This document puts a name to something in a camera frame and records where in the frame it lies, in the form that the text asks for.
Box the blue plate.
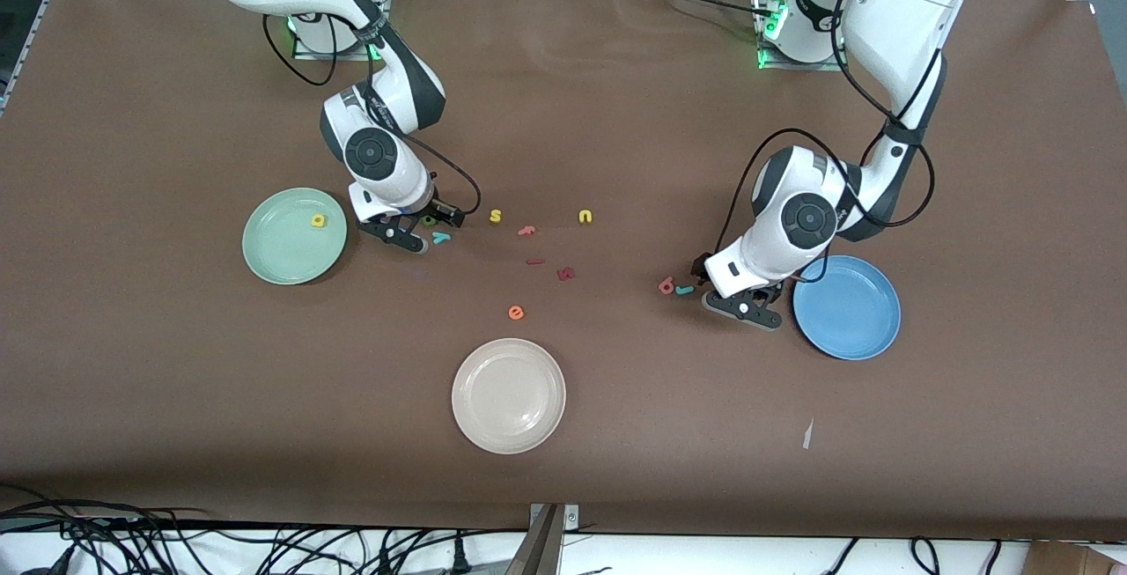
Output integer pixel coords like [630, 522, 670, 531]
[792, 254, 902, 362]

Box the green plate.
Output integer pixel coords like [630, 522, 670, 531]
[241, 187, 349, 286]

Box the brown table cover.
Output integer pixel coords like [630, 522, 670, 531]
[0, 0, 1127, 541]

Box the beige plate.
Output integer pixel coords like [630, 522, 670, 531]
[451, 337, 567, 456]

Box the grey metal profile leg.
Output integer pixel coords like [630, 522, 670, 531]
[505, 505, 564, 575]

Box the brown cardboard box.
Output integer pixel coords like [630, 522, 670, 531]
[1024, 540, 1127, 575]

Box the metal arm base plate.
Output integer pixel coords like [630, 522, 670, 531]
[757, 0, 851, 72]
[293, 16, 393, 62]

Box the small metal table bracket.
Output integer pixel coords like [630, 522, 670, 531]
[528, 503, 580, 534]

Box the tangled black cable bundle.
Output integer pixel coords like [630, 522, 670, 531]
[0, 485, 529, 575]

